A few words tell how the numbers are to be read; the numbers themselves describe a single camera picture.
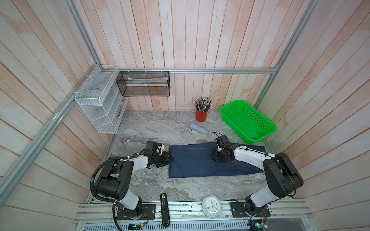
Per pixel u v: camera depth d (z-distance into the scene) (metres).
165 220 0.68
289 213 0.75
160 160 0.81
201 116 1.13
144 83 1.05
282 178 0.45
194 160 0.93
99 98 0.69
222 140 0.75
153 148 0.76
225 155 0.68
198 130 1.02
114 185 0.45
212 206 0.73
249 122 1.11
